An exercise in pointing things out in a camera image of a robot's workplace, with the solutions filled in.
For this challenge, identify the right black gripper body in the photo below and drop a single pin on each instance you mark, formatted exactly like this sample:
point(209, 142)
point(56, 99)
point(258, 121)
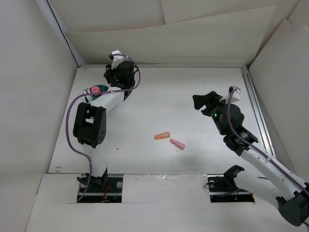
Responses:
point(215, 109)

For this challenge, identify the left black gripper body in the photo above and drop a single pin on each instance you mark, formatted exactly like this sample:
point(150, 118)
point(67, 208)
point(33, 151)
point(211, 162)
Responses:
point(113, 74)

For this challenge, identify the pink capped glue stick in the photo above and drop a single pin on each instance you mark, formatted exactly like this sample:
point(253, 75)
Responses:
point(95, 90)

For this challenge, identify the orange highlighter marker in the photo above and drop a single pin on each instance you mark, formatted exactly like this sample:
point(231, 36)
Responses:
point(160, 136)

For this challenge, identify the pink highlighter marker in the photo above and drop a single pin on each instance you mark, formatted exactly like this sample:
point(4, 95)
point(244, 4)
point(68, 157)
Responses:
point(177, 144)

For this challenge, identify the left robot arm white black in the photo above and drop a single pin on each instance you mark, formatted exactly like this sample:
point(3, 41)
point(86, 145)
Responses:
point(90, 126)

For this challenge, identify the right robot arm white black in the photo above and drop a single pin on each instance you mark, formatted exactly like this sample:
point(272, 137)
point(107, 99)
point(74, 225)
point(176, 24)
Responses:
point(287, 192)

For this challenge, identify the teal round compartment organizer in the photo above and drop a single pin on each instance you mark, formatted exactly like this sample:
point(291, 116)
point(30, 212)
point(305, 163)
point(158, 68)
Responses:
point(90, 98)

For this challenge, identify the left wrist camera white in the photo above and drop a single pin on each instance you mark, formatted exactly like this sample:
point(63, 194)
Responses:
point(117, 58)

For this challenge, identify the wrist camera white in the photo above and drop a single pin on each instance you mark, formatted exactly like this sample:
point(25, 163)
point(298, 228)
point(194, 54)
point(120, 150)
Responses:
point(234, 93)
point(117, 58)

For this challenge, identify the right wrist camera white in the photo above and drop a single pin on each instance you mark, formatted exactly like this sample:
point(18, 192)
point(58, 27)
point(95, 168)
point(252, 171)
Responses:
point(234, 93)

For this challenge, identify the aluminium rail right side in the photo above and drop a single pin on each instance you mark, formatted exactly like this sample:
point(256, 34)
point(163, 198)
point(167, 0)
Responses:
point(259, 118)

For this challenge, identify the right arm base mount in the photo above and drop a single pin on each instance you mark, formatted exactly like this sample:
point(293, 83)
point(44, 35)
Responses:
point(222, 187)

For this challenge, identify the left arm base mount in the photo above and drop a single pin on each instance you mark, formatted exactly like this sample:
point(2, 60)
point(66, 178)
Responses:
point(105, 189)

